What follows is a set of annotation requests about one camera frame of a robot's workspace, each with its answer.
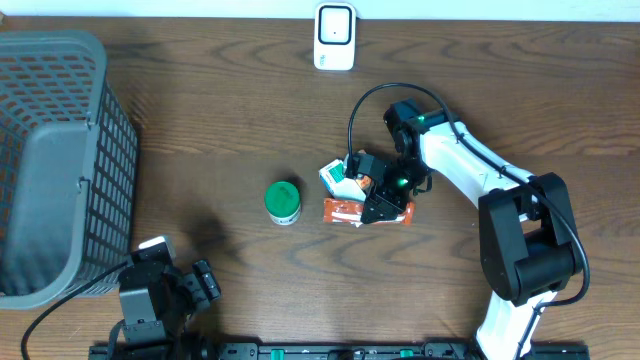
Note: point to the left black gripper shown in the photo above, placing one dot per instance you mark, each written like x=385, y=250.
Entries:
x=200, y=285

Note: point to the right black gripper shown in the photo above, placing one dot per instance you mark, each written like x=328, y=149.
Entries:
x=387, y=209

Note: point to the small orange box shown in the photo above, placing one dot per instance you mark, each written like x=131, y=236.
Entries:
x=364, y=182

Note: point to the red chocolate bar wrapper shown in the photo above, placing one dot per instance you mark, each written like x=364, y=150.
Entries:
x=347, y=211

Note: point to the white and green carton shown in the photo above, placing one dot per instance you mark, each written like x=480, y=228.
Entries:
x=338, y=184

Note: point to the green lid jar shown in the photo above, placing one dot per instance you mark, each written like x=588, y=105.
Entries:
x=283, y=203

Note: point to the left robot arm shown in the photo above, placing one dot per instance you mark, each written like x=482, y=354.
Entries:
x=157, y=300

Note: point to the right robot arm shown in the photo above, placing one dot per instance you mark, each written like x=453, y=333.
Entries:
x=530, y=252

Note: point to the white barcode scanner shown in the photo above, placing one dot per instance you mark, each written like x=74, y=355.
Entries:
x=334, y=36

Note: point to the grey plastic mesh basket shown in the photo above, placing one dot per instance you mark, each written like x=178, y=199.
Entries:
x=68, y=169

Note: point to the black mounting rail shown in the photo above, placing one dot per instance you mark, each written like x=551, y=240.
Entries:
x=252, y=351

